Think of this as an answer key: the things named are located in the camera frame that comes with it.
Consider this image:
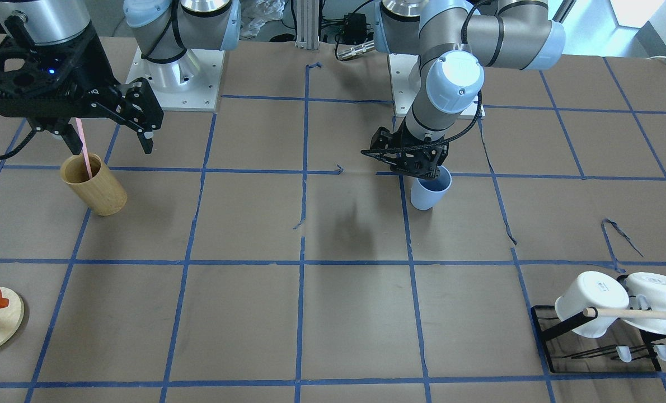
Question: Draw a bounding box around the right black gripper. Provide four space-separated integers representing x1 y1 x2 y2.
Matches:
0 25 164 155

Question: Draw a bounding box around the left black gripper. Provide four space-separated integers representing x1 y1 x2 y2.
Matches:
361 127 450 180

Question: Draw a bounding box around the pink chopstick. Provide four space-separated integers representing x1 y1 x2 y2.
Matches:
74 118 93 180

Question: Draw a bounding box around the light blue plastic cup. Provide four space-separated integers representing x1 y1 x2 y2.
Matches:
410 166 453 210

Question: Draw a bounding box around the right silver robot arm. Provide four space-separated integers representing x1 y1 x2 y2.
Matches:
0 1 241 160

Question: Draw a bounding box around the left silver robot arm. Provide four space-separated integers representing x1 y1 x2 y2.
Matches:
362 1 566 180

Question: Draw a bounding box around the round wooden cup stand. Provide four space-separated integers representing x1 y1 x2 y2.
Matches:
0 287 25 346

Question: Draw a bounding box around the bamboo cylinder holder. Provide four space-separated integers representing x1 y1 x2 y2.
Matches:
59 153 128 216

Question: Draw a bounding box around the silver cylindrical connector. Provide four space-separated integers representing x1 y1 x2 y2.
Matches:
335 40 376 62

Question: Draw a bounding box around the black power adapter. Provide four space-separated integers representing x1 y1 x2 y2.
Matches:
336 13 368 44

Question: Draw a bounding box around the white mug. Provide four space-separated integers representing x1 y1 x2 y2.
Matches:
622 272 666 335
555 271 630 321

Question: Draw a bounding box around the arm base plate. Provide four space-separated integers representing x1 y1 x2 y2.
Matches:
388 53 486 118
126 49 226 112

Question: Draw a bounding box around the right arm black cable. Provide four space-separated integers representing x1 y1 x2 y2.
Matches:
0 126 37 162

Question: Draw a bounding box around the aluminium frame post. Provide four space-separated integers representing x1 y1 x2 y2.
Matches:
290 1 322 52

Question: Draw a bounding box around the black wire mug rack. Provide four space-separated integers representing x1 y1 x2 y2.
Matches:
532 274 666 373

